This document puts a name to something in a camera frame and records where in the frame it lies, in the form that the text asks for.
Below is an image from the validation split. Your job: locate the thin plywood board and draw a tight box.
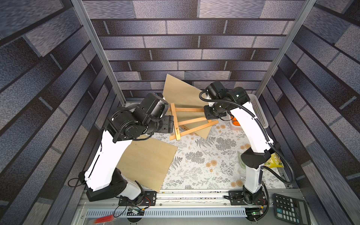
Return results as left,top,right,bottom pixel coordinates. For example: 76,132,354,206
117,138,178,192
162,73,217,140

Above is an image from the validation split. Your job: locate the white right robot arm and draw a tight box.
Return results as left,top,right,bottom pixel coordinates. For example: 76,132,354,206
199,81,295,205

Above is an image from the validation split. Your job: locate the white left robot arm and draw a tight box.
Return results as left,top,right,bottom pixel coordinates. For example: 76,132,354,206
78,93,174,205

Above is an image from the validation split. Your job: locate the small orange toy tangerine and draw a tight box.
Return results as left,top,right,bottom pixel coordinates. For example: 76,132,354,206
232,119,240,126

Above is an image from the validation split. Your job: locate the white plastic fruit basket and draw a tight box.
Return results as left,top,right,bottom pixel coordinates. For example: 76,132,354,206
232,94,269,129

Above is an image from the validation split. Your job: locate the yellow snack bag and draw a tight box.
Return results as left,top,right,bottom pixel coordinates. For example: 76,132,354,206
264,153,284,168

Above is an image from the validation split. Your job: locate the red object bottom left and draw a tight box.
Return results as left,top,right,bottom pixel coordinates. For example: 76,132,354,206
93,215,115,225

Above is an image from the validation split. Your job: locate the black calculator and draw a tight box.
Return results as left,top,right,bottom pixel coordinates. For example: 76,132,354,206
273,193,311,225

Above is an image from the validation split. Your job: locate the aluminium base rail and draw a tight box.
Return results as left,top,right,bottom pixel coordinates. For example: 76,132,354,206
73,189,307,220

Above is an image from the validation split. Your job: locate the aluminium corner post right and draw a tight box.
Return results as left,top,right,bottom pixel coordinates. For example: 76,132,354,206
255,0,316,98

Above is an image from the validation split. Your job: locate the aluminium corner post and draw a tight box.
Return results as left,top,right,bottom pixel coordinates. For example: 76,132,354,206
71,0,126,106
255,0,316,98

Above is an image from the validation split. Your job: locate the aluminium corner post left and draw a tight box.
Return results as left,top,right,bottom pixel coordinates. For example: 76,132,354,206
71,0,126,106

